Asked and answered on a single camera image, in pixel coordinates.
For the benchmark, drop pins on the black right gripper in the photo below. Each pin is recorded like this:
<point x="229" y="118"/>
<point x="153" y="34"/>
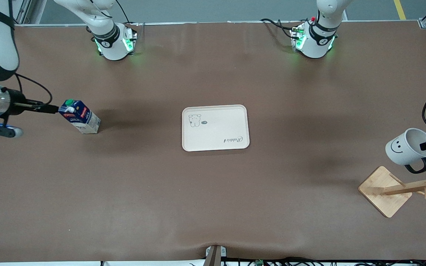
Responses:
<point x="17" y="101"/>

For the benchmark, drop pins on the blue milk carton green cap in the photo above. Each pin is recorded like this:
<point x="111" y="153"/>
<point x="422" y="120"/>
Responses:
<point x="81" y="118"/>

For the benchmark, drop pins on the wooden cup rack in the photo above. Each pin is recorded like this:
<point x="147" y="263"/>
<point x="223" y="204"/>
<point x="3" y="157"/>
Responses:
<point x="385" y="194"/>

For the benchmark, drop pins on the brown table cover mat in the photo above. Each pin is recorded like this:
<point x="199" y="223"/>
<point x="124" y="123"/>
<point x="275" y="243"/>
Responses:
<point x="124" y="184"/>

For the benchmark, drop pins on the cream plastic tray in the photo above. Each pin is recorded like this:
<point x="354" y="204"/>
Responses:
<point x="216" y="133"/>

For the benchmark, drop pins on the metal table clamp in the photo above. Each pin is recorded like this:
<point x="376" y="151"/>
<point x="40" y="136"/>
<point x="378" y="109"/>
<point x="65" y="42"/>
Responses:
<point x="215" y="255"/>

